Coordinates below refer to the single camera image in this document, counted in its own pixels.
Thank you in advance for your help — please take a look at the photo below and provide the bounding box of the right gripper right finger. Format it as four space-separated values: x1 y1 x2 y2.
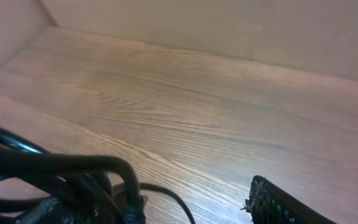
242 175 335 224

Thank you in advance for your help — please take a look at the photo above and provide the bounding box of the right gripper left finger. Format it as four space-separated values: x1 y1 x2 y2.
14 194 121 224

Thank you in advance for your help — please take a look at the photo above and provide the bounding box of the thick black USB cable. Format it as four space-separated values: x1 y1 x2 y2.
0 119 145 224

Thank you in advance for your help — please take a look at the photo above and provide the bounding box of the thin black USB-C cable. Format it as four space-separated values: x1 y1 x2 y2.
112 182 197 224

